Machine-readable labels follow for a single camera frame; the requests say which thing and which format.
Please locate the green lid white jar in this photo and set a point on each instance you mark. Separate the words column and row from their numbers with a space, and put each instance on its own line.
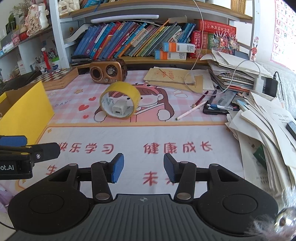
column 56, row 64

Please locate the orange white box upper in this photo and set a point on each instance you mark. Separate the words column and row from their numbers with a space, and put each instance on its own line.
column 178, row 47

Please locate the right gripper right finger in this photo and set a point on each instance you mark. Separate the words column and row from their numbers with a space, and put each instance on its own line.
column 184, row 174

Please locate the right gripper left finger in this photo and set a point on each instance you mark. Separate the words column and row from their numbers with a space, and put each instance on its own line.
column 103, row 173

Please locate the red pencil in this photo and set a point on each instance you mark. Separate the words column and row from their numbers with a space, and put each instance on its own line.
column 200, row 99

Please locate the black phone on table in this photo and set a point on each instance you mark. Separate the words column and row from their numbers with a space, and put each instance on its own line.
column 220, row 103

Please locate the black power adapter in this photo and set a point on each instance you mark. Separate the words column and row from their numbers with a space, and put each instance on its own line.
column 271, row 87

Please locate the white bookshelf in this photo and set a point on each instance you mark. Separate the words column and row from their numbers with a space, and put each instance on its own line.
column 129, row 30

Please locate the white pencil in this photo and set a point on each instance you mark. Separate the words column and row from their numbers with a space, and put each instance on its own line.
column 198, row 108

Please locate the white pen holder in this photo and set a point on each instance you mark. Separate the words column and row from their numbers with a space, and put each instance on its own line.
column 41, row 66

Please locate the yellow cardboard box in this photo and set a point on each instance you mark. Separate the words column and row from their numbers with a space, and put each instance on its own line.
column 25, row 112

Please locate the red thick dictionary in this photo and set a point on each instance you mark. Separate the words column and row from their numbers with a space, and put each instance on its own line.
column 214, row 27

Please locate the stack of papers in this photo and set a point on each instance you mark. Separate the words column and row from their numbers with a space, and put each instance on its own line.
column 260, row 118

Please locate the orange white box lower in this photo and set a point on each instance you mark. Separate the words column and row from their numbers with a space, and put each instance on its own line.
column 161, row 55

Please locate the black electronic keyboard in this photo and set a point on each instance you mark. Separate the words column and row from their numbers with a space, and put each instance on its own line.
column 19, row 81

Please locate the white quilted handbag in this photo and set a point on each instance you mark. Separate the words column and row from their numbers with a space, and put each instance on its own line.
column 67, row 6

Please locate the white charger plug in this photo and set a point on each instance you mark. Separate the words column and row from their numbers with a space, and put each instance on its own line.
column 119, row 107

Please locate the brown retro radio speaker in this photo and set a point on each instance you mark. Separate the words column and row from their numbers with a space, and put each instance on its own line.
column 108, row 71

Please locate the pink checkered tablecloth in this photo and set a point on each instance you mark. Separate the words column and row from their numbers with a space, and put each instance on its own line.
column 86, row 137

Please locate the brown paper envelopes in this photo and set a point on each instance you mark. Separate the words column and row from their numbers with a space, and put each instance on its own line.
column 195, row 80

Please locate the orange white box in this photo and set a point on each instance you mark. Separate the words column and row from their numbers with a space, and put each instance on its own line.
column 178, row 47
column 161, row 55

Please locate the wooden chessboard box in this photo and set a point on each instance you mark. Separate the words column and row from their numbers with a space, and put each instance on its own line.
column 57, row 79

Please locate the yellow tape roll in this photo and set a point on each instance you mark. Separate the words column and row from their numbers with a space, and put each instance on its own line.
column 117, row 91

